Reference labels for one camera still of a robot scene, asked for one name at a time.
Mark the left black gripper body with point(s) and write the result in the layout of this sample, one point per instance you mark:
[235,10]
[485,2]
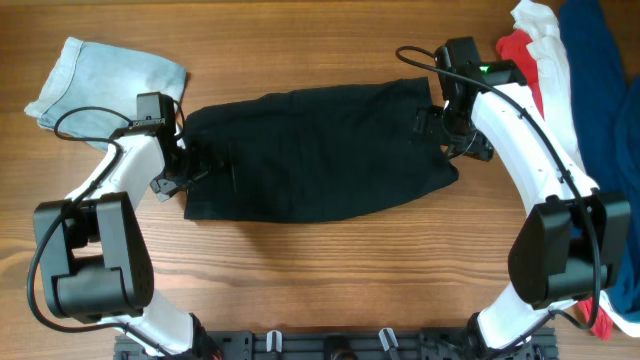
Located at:
[181,170]

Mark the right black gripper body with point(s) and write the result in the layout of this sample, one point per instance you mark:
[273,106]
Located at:
[436,126]

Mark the black shorts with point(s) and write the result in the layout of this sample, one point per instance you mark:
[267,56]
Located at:
[316,155]

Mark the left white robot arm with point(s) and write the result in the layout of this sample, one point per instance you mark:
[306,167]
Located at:
[91,269]

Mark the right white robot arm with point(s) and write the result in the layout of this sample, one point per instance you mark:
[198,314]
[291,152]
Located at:
[569,249]

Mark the red cloth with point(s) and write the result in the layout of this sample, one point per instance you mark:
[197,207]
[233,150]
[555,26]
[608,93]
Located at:
[514,47]

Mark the folded light blue denim shorts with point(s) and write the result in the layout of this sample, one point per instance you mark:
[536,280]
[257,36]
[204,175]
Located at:
[94,74]

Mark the white cloth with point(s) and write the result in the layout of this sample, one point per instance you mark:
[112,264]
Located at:
[541,23]

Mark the navy blue garment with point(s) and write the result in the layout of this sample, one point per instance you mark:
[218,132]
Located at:
[605,108]

